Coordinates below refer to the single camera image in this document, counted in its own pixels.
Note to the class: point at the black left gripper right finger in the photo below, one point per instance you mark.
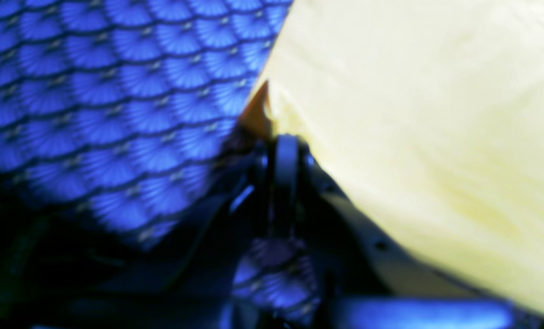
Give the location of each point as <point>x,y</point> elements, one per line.
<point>365,279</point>

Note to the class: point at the blue fan-patterned tablecloth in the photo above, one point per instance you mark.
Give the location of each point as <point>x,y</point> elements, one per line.
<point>118,116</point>

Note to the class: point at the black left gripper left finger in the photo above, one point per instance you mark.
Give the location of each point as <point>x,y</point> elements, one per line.
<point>186,281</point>

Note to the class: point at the yellow T-shirt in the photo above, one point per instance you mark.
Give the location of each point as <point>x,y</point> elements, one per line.
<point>430,116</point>

